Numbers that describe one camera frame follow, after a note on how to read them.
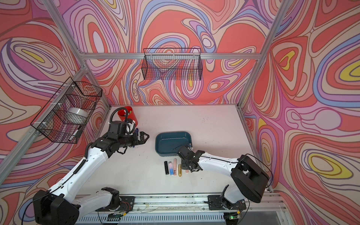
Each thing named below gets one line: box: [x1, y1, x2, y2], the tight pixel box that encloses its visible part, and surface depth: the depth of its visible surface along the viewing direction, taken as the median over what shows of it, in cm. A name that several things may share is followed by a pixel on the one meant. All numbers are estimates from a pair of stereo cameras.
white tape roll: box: [65, 106, 89, 125], surface depth 74 cm
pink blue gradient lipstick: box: [168, 161, 174, 176], surface depth 86 cm
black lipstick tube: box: [164, 160, 170, 175], surface depth 86 cm
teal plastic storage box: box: [155, 131, 193, 157], surface depth 98 cm
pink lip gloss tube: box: [173, 158, 177, 176], surface depth 88 cm
